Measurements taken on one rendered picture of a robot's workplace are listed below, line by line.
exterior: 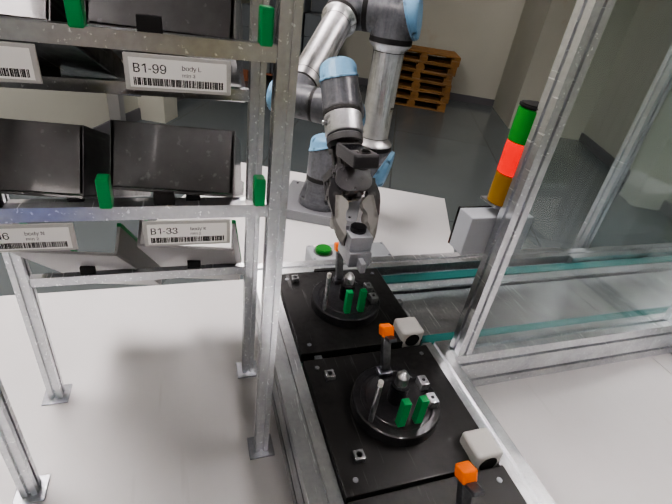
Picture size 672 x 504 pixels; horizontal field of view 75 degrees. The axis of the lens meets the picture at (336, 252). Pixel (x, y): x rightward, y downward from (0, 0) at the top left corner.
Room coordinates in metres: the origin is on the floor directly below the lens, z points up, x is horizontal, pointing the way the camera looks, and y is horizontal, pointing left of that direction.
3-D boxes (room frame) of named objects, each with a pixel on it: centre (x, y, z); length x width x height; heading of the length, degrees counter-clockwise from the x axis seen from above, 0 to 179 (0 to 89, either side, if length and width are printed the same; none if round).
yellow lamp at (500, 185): (0.67, -0.25, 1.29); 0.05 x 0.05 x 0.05
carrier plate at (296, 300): (0.71, -0.03, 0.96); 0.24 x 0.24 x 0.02; 22
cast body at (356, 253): (0.70, -0.04, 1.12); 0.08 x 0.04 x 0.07; 22
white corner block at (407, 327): (0.65, -0.16, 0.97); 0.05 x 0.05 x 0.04; 22
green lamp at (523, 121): (0.67, -0.25, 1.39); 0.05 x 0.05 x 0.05
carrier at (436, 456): (0.47, -0.13, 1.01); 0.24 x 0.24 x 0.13; 22
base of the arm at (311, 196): (1.33, 0.08, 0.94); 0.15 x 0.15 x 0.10
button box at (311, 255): (0.94, -0.03, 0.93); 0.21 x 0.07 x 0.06; 112
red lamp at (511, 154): (0.67, -0.25, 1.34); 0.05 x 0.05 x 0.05
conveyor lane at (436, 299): (0.79, -0.32, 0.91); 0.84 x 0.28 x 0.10; 112
